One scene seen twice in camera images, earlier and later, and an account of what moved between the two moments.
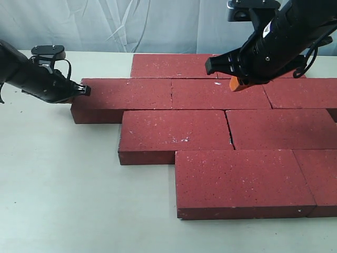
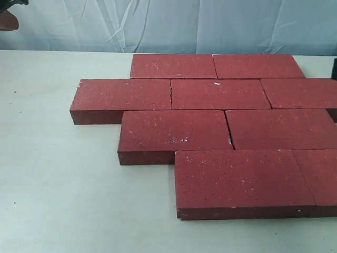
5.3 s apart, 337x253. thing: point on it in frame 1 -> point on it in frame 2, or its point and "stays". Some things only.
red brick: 216,94 stays
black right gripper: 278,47 -> 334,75
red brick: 240,184 stays
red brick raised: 152,137 stays
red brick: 109,97 stays
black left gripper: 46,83 -> 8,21
